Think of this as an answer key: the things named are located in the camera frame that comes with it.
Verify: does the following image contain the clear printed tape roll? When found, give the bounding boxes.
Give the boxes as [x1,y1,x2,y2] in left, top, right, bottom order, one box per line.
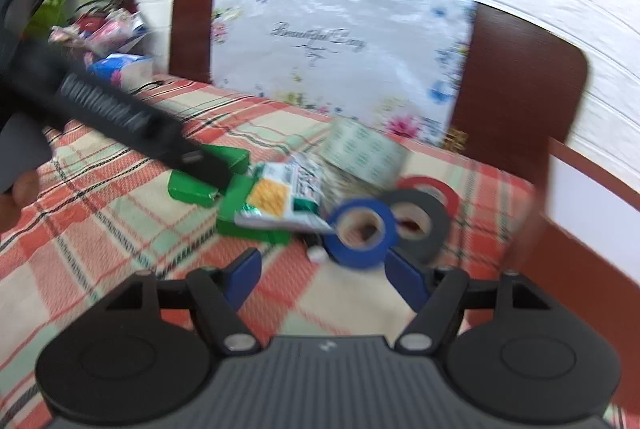
[319,118,410,192]

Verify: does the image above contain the green yellow snack packet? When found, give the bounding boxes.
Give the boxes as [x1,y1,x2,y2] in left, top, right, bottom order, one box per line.
[234,161,333,235]

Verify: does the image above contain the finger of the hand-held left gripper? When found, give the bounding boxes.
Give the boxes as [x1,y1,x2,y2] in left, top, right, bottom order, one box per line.
[150,111,237,192]

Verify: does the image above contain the brown cardboard box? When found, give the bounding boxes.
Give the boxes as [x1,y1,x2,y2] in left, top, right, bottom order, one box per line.
[507,136,640,410]

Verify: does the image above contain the black cable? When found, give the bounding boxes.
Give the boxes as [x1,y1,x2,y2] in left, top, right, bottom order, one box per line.
[131,79,167,96]

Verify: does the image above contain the person's left hand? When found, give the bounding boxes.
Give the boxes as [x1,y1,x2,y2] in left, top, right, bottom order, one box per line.
[0,170,42,236]

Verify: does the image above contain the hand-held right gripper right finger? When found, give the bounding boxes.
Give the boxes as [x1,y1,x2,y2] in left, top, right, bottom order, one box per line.
[384,250,551,354]

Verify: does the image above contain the blue tape roll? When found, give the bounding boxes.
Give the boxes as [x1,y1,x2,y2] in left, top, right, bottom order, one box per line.
[326,198,399,271]

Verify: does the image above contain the plaid blanket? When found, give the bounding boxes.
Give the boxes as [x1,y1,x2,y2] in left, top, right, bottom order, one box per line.
[0,76,551,416]

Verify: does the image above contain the green carton box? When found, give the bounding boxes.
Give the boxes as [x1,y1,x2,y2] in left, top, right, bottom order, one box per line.
[216,175,292,246]
[168,145,251,206]

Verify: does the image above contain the blue tissue pack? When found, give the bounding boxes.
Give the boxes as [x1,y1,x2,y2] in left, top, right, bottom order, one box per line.
[86,53,154,92]

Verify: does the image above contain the black tape roll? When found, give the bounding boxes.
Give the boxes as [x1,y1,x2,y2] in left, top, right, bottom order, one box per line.
[386,188,452,261]

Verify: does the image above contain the brown headboard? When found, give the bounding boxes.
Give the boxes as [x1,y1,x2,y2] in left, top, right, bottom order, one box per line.
[169,0,589,172]

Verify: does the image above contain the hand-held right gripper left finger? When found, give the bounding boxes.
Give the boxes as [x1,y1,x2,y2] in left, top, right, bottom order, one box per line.
[102,248,263,356]

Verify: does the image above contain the green leafy plant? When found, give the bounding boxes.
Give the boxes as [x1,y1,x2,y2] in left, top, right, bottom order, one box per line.
[24,0,87,44]

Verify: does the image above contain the red tape roll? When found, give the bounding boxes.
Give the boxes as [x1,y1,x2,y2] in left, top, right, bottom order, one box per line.
[396,175,462,216]

